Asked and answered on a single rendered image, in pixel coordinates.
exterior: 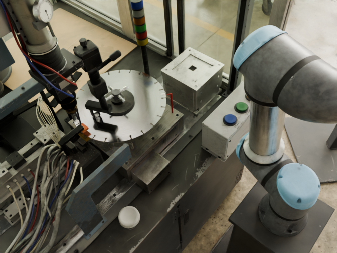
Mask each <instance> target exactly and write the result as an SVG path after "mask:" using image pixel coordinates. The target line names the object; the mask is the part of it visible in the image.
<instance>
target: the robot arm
mask: <svg viewBox="0 0 337 253"><path fill-rule="evenodd" d="M233 64H234V67H235V68H236V69H237V71H238V72H241V73H242V75H243V76H244V91H245V93H246V95H247V97H248V98H249V99H250V124H249V132H248V133H247V134H246V135H244V136H243V137H242V138H241V140H240V141H239V142H240V143H238V144H237V147H236V155H237V157H238V158H239V160H240V162H241V163H242V164H243V165H244V166H245V167H246V168H247V169H248V170H249V171H250V172H251V173H252V175H253V176H254V177H255V178H256V179H257V180H258V181H259V183H260V184H261V185H262V186H263V187H264V188H265V190H266V191H267V192H268V193H267V194H266V195H265V196H264V197H263V198H262V200H261V202H260V204H259V208H258V213H259V218H260V220H261V222H262V224H263V225H264V226H265V227H266V228H267V229H268V230H269V231H270V232H272V233H273V234H275V235H278V236H282V237H290V236H294V235H297V234H299V233H300V232H301V231H302V230H303V229H304V227H305V226H306V223H307V219H308V213H307V212H308V211H309V210H310V208H311V207H312V206H313V205H314V204H315V203H316V201H317V199H318V196H319V193H320V182H319V179H318V177H317V175H316V173H315V172H314V171H313V170H312V169H311V168H310V167H308V166H306V165H304V164H302V165H301V164H299V163H294V162H293V161H292V159H291V158H290V157H289V156H288V155H287V154H286V153H285V152H284V149H285V145H284V141H283V139H282V137H281V136H282V131H283V126H284V121H285V116H286V114H288V115H290V116H291V117H294V118H296V119H299V120H303V121H307V122H312V123H320V124H336V123H337V69H336V68H335V67H333V66H331V65H330V64H328V63H327V62H326V61H324V60H322V59H321V58H320V57H319V56H317V55H316V54H315V53H313V52H312V51H310V50H309V49H308V48H306V47H305V46H304V45H302V44H301V43H299V42H298V41H297V40H295V39H294V38H292V37H291V36H290V35H288V33H287V32H286V31H282V30H281V29H279V28H278V27H276V26H273V25H267V26H263V27H260V28H258V29H257V30H255V31H254V32H252V33H251V34H250V35H249V36H248V37H247V38H246V39H245V40H244V41H243V42H242V43H241V44H240V46H239V47H238V49H237V50H236V52H235V55H234V58H233Z"/></svg>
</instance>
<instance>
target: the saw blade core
mask: <svg viewBox="0 0 337 253"><path fill-rule="evenodd" d="M129 72H130V73H129ZM139 74H140V75H139ZM100 76H101V77H102V78H103V79H104V80H105V81H106V84H107V88H108V85H110V86H111V87H112V88H113V89H122V88H124V87H126V86H128V87H129V88H128V89H127V90H128V91H130V92H131V93H132V94H133V96H134V100H135V102H134V106H133V108H132V109H131V110H130V111H128V112H127V113H124V114H121V115H112V114H106V113H101V112H100V114H101V115H99V116H98V117H96V118H95V119H94V118H93V116H92V115H91V113H90V111H89V110H87V109H86V108H85V104H86V102H87V100H92V101H97V102H99V100H98V99H96V98H95V97H94V96H93V95H92V94H91V92H90V89H89V86H88V84H87V83H86V84H85V85H83V86H82V87H81V89H80V90H79V91H78V92H77V94H76V100H77V108H78V112H79V116H80V120H81V123H84V124H85V125H86V126H87V127H89V129H88V130H87V131H86V132H85V133H83V134H84V135H86V136H87V137H89V138H92V139H94V140H97V141H101V142H109V143H115V142H118V141H119V142H123V141H128V140H130V139H131V138H132V139H134V138H136V137H139V136H141V135H143V133H146V132H148V131H149V130H150V129H152V128H153V126H155V125H156V124H157V123H158V122H159V120H160V119H161V117H162V115H163V113H164V111H165V107H166V95H165V94H163V95H161V93H165V91H164V89H163V87H162V86H161V84H160V83H159V82H158V81H157V80H156V79H155V78H153V77H152V76H150V75H148V74H146V73H143V72H140V71H136V70H120V73H119V70H115V71H110V72H109V75H108V72H106V73H103V74H101V75H100ZM82 90H83V91H82ZM108 91H109V92H111V90H110V89H109V88H108ZM77 98H78V99H77ZM161 107H162V108H161ZM72 119H73V122H74V124H75V126H76V127H77V126H78V125H79V120H78V119H77V118H76V116H75V114H73V115H72ZM151 124H152V125H151ZM141 131H143V133H142V132H141ZM130 136H131V138H130ZM105 138H107V139H106V141H105ZM118 138H119V139H118Z"/></svg>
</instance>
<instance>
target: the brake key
mask: <svg viewBox="0 0 337 253"><path fill-rule="evenodd" d="M224 121H225V123H227V124H234V123H235V122H236V117H235V116H234V115H232V114H228V115H226V116H225V118H224Z"/></svg>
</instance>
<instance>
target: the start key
mask: <svg viewBox="0 0 337 253"><path fill-rule="evenodd" d="M247 107H248V106H247V104H246V103H244V102H239V103H237V104H236V109H237V110H238V111H239V112H245V111H246V110H247Z"/></svg>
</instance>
